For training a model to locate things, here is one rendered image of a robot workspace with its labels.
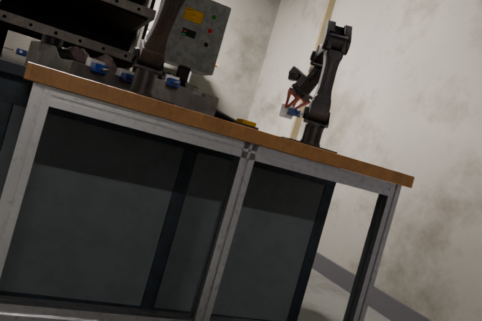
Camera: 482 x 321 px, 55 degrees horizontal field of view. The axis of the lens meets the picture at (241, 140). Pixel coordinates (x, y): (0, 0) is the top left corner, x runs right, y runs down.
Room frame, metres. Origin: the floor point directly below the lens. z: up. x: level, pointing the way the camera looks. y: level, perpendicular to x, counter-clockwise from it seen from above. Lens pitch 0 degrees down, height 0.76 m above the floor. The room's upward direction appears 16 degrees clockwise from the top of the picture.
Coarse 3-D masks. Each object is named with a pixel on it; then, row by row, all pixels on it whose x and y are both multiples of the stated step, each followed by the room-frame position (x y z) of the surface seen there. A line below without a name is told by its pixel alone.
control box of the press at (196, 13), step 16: (192, 0) 2.56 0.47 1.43; (208, 0) 2.60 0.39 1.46; (192, 16) 2.57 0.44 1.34; (208, 16) 2.61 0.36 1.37; (224, 16) 2.64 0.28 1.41; (176, 32) 2.55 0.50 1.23; (192, 32) 2.58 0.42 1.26; (208, 32) 2.61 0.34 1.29; (224, 32) 2.66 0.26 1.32; (176, 48) 2.56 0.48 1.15; (192, 48) 2.59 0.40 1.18; (208, 48) 2.63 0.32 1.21; (176, 64) 2.63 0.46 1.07; (192, 64) 2.60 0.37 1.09; (208, 64) 2.64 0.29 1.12
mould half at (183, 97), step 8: (160, 80) 1.67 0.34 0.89; (160, 88) 1.67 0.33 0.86; (168, 88) 1.69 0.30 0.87; (184, 88) 1.71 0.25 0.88; (192, 88) 2.01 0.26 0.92; (160, 96) 1.68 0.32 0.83; (168, 96) 1.69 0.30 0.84; (176, 96) 1.70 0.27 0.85; (184, 96) 1.71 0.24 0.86; (192, 96) 1.72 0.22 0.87; (200, 96) 1.74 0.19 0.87; (208, 96) 1.75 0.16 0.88; (176, 104) 1.70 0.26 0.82; (184, 104) 1.72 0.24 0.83; (192, 104) 1.73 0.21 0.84; (200, 104) 1.74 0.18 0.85; (208, 104) 1.75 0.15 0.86; (216, 104) 1.76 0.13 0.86; (200, 112) 1.74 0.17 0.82; (208, 112) 1.75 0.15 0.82
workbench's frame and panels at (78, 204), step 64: (0, 64) 1.41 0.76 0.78; (0, 128) 1.47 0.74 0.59; (64, 128) 1.55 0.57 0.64; (128, 128) 1.63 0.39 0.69; (0, 192) 1.49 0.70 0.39; (64, 192) 1.57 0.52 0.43; (128, 192) 1.65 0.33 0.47; (192, 192) 1.75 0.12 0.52; (256, 192) 1.85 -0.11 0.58; (320, 192) 1.97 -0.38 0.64; (64, 256) 1.59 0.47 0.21; (128, 256) 1.68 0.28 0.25; (192, 256) 1.77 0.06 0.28; (256, 256) 1.88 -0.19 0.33
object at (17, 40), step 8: (8, 32) 2.18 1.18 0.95; (16, 32) 2.19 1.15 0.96; (8, 40) 2.18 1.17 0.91; (16, 40) 2.19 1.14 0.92; (24, 40) 2.21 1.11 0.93; (32, 40) 2.22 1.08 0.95; (40, 40) 2.23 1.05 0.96; (8, 48) 2.18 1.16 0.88; (16, 48) 2.20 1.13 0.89; (24, 48) 2.21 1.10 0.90; (8, 56) 2.19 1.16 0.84; (16, 56) 2.20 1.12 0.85
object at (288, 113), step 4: (284, 104) 1.96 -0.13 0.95; (284, 108) 1.96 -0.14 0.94; (288, 108) 1.95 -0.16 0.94; (292, 108) 1.94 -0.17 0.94; (280, 112) 1.97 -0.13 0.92; (284, 112) 1.95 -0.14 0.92; (288, 112) 1.95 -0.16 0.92; (292, 112) 1.93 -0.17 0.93; (296, 112) 1.93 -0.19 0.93; (300, 112) 1.93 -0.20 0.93; (280, 116) 1.98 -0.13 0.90; (284, 116) 1.95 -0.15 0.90; (288, 116) 1.96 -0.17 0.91; (292, 116) 1.98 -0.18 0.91; (296, 116) 1.94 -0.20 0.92; (300, 116) 1.96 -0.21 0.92
